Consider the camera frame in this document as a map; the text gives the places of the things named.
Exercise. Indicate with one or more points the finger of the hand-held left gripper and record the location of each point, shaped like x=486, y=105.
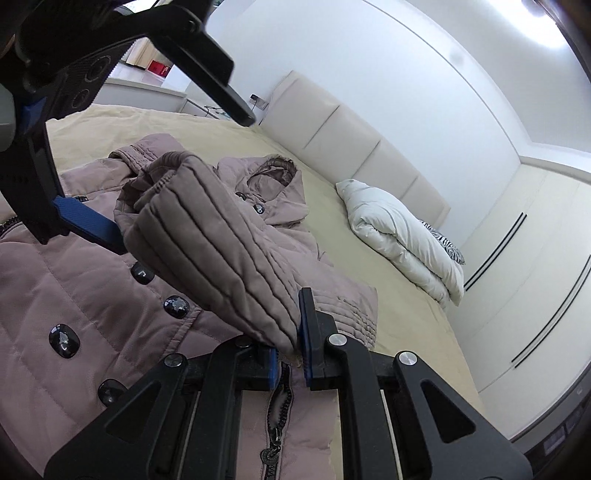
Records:
x=217, y=81
x=92, y=224

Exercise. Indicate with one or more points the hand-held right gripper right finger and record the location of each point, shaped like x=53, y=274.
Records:
x=308, y=341

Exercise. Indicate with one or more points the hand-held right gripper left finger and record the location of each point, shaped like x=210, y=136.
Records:
x=270, y=369

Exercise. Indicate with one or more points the mauve quilted puffer jacket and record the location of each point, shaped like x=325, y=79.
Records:
x=207, y=230

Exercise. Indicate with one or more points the white nightstand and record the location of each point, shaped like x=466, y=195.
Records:
x=196, y=106

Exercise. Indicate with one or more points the red box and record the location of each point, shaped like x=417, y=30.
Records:
x=158, y=68

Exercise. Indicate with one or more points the white window ledge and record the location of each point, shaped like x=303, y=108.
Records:
x=138, y=92

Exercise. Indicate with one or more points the beige bedspread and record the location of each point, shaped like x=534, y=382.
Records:
x=369, y=277

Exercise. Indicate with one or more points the cream padded headboard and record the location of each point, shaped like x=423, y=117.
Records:
x=323, y=115

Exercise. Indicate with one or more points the white folded duvet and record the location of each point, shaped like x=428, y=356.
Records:
x=401, y=230

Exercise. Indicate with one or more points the zebra print pillow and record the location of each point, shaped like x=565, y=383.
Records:
x=445, y=244

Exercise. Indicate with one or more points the wall socket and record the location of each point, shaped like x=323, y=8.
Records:
x=258, y=101

